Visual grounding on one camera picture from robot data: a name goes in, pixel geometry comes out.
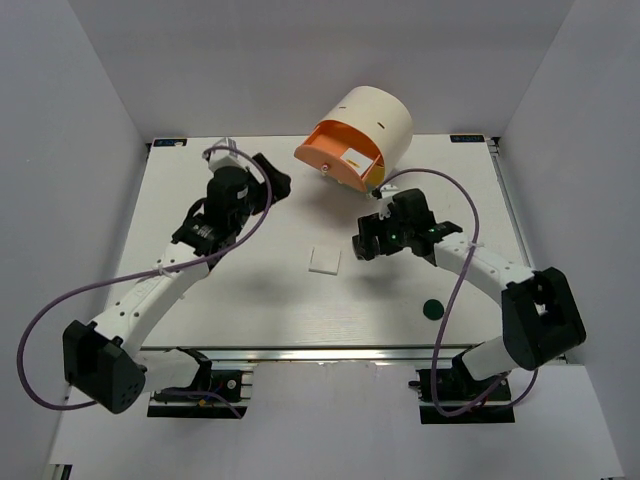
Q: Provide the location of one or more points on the blue left corner label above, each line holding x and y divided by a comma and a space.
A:
169, 142

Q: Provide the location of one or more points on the blue corner label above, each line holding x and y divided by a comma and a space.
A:
467, 138
169, 142

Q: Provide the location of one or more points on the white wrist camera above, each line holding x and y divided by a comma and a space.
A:
223, 153
384, 195

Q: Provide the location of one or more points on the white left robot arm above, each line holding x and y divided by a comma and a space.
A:
103, 358

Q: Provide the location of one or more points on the cream cylindrical drawer organizer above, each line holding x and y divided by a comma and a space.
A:
381, 117

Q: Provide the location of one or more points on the blue right corner label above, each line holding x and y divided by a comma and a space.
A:
467, 138

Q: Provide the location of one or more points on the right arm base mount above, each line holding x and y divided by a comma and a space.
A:
455, 388

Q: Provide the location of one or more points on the white square compact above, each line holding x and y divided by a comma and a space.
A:
325, 259

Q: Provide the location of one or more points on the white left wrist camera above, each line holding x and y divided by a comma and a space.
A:
223, 153

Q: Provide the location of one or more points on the yellow middle drawer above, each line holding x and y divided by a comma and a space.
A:
376, 177

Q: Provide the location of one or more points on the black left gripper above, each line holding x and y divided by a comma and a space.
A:
280, 187

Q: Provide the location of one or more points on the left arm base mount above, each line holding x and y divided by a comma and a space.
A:
224, 394

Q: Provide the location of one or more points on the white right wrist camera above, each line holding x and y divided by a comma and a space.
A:
384, 195

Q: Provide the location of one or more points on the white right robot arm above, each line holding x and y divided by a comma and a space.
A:
540, 318

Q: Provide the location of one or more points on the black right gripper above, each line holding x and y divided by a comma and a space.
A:
371, 226

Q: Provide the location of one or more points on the dark green round disc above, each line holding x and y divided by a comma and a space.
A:
433, 310

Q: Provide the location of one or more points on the orange top drawer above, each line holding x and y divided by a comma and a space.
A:
323, 148

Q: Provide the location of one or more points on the white compact with gold stripe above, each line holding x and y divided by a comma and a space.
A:
356, 160

